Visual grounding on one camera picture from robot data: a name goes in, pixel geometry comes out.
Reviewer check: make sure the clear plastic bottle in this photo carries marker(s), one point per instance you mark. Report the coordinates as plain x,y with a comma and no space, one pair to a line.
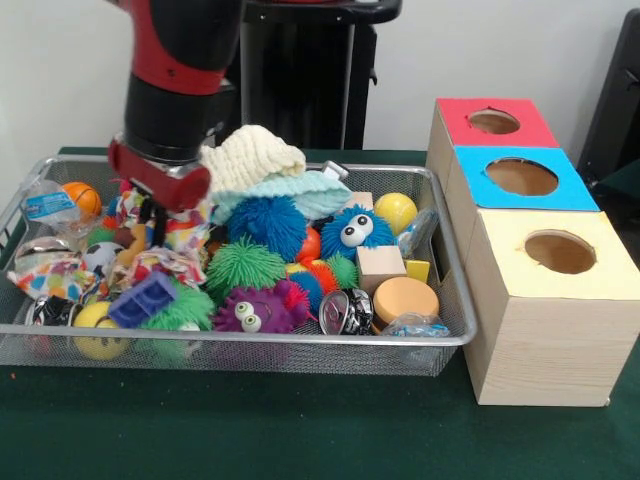
48,205

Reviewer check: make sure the clear crumpled plastic packet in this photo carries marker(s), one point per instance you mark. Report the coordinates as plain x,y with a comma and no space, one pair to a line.
416,325

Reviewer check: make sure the wooden box with three holes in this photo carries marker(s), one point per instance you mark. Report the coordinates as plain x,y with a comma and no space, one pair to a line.
545,330

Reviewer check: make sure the yellow block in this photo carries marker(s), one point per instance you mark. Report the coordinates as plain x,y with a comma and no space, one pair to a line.
418,270

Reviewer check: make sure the purple spiky ball with eyes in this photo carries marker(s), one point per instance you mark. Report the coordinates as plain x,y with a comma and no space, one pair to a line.
258,310

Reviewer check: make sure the large polka dot cloth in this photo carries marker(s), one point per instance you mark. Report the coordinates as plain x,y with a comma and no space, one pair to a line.
172,265

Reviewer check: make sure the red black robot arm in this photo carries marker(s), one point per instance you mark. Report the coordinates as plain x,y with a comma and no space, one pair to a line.
180,70

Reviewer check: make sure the cream waffle cloth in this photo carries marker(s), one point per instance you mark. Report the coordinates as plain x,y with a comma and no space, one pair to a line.
255,155

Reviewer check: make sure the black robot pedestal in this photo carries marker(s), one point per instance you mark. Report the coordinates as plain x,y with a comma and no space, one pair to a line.
310,80

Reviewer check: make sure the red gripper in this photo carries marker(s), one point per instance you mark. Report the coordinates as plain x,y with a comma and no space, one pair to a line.
165,180

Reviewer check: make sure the clear blue plastic packet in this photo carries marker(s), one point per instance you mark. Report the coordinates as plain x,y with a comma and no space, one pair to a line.
418,232

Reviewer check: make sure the small orange basketball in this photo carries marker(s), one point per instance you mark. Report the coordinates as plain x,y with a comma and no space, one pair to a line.
83,198

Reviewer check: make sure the wooden cube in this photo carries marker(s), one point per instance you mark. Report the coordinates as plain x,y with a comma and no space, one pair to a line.
380,268

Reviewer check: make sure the yellow smiley ball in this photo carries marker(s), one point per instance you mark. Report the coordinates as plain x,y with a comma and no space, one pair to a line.
95,332

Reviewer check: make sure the round wooden disc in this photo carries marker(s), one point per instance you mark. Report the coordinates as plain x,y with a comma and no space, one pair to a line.
405,300

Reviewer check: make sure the blue fuzzy ball with eyes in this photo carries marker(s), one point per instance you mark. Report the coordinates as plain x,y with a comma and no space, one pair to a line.
356,231

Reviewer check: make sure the clear mesh bin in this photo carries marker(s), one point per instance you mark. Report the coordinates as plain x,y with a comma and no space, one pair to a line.
445,300

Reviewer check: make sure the black chair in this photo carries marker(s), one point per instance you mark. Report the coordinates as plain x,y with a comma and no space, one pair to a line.
615,110

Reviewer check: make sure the small green spiky ball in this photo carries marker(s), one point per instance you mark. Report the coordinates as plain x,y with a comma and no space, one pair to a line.
245,265

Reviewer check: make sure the mint green knit cloth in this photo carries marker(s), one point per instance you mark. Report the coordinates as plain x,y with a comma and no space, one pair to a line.
295,192

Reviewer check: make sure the large green spiky ball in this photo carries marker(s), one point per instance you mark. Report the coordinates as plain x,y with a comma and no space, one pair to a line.
182,306

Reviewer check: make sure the tan plush animal toy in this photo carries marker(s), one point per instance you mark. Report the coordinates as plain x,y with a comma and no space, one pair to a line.
130,246

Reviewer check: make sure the small black white soccer ball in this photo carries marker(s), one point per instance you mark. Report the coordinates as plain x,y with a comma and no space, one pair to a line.
100,258

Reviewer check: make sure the teal blue spiky ball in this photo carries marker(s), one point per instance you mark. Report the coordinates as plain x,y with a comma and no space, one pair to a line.
268,225

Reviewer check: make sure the purple plastic block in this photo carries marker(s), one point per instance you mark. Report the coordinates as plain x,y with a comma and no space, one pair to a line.
142,298

